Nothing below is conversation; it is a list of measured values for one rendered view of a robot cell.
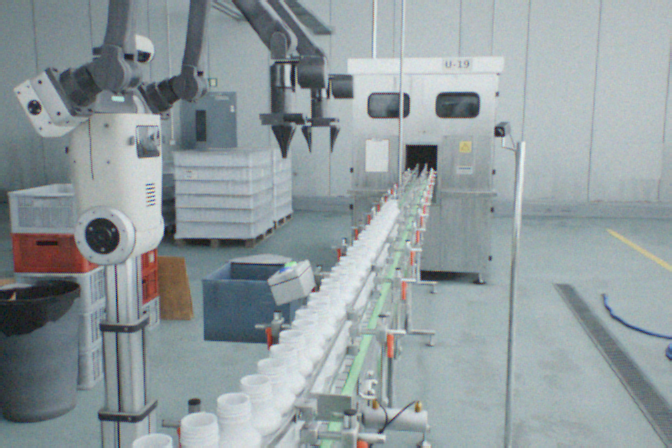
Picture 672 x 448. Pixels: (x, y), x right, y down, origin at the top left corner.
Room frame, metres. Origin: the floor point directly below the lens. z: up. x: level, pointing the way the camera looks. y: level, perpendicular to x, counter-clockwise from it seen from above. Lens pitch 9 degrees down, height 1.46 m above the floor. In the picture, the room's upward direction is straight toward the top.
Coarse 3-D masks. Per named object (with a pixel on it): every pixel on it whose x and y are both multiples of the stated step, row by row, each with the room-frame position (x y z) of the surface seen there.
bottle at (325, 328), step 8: (312, 304) 1.14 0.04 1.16; (320, 304) 1.14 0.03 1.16; (320, 312) 1.11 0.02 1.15; (320, 320) 1.11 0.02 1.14; (320, 328) 1.11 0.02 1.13; (328, 328) 1.11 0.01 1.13; (328, 336) 1.11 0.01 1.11; (328, 344) 1.11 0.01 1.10; (328, 360) 1.11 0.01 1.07; (328, 368) 1.11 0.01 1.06; (328, 376) 1.11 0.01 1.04; (328, 384) 1.11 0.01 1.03
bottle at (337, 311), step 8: (320, 288) 1.24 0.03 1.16; (328, 288) 1.26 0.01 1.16; (336, 288) 1.25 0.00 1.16; (336, 296) 1.23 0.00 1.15; (336, 304) 1.23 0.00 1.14; (336, 312) 1.22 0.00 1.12; (344, 312) 1.24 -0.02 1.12; (336, 328) 1.22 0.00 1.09; (344, 336) 1.24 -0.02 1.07; (336, 344) 1.22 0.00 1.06; (344, 344) 1.24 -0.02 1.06; (336, 352) 1.22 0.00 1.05; (336, 360) 1.22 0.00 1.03; (344, 360) 1.24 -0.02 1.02
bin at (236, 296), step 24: (240, 264) 2.56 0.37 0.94; (264, 264) 2.55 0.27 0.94; (216, 288) 2.26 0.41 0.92; (240, 288) 2.25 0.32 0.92; (264, 288) 2.23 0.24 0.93; (216, 312) 2.26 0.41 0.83; (240, 312) 2.25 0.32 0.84; (264, 312) 2.23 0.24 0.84; (288, 312) 2.22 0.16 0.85; (216, 336) 2.26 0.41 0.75; (240, 336) 2.25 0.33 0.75; (264, 336) 2.23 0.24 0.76
